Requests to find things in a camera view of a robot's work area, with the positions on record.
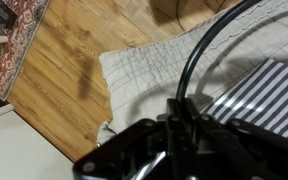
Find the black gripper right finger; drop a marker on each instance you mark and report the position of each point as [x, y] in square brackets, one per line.
[237, 149]

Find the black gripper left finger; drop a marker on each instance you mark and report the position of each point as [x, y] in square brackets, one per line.
[136, 152]

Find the striped cloth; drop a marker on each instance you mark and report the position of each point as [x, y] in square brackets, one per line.
[260, 99]

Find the red patterned rug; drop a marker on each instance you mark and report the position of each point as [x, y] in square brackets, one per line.
[30, 14]

